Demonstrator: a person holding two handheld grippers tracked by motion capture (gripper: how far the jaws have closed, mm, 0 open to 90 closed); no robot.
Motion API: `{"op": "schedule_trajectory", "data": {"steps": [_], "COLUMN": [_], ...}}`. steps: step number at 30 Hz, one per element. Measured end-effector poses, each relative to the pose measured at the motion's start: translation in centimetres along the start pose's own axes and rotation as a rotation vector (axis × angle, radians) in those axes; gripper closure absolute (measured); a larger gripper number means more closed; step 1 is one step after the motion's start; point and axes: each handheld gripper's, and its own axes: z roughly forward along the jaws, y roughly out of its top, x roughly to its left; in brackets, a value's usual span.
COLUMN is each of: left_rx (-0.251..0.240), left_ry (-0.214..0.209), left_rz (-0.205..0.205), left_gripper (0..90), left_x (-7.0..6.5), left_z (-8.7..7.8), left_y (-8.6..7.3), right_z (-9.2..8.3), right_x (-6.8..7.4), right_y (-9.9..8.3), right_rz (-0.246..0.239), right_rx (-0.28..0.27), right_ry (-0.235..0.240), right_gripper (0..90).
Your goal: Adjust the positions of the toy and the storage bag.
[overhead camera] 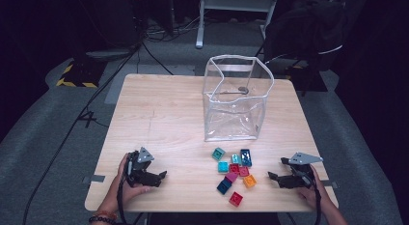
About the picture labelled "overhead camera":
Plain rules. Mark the person's right hand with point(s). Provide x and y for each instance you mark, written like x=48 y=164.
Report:
x=308 y=196

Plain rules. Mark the red square block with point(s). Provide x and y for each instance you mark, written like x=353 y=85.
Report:
x=244 y=171
x=236 y=199
x=234 y=168

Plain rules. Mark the person's left hand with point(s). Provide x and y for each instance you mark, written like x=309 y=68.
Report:
x=128 y=194

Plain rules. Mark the dark equipment stand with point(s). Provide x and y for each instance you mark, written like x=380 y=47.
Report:
x=109 y=19

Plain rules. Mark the dark blue square block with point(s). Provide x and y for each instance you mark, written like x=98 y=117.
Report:
x=223 y=186

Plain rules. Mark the orange square block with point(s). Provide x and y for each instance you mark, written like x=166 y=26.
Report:
x=250 y=181

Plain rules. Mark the clear plastic bag white trim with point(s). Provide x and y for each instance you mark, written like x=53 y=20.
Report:
x=238 y=122

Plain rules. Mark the yellow black striped base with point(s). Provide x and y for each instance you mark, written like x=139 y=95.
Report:
x=80 y=73

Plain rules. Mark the white desk frame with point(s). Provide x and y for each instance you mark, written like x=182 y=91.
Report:
x=236 y=3

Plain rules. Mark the cyan square block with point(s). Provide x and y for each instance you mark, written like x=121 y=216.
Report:
x=223 y=167

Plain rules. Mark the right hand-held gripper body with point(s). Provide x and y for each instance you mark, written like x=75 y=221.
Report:
x=305 y=158

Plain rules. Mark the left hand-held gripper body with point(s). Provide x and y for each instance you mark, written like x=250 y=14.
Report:
x=144 y=155

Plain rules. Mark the teal green square block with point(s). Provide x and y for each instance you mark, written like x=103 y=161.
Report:
x=218 y=154

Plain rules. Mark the grey tape strip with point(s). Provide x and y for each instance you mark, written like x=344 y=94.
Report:
x=331 y=183
x=96 y=178

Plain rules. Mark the magenta square block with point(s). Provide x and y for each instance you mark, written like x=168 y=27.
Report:
x=232 y=177

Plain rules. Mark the grey stand base plate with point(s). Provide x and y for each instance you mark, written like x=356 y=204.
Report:
x=106 y=54

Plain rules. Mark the small light teal block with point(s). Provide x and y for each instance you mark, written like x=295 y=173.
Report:
x=235 y=159

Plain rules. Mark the long blue block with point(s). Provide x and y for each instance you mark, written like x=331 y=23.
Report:
x=246 y=158

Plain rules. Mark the black chair with dark cloth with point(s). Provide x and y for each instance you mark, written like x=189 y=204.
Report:
x=305 y=28

